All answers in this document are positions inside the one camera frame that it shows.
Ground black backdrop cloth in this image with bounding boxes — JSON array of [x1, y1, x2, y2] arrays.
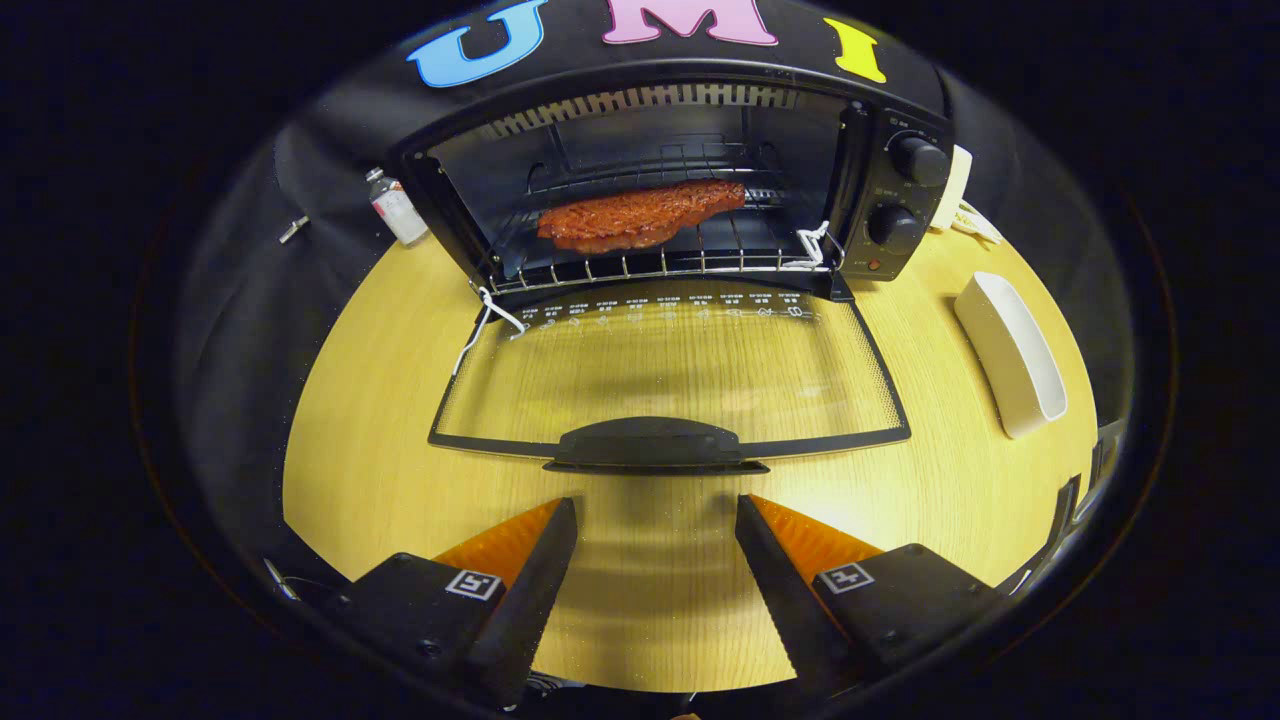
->
[[170, 0, 1141, 561]]

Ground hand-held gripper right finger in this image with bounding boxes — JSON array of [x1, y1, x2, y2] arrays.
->
[[735, 493, 1001, 701]]

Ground small clear bottle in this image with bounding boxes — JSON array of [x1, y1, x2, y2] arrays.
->
[[365, 168, 431, 246]]

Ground black toaster oven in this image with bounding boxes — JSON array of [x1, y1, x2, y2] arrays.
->
[[385, 58, 956, 476]]

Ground red steak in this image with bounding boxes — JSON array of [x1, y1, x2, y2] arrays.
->
[[537, 180, 747, 254]]

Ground white rectangular tray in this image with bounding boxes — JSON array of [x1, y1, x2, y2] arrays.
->
[[953, 271, 1069, 441]]

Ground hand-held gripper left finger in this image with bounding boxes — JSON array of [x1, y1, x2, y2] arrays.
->
[[320, 497, 579, 706]]

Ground white toaster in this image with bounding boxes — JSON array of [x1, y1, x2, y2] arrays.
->
[[928, 145, 973, 233]]

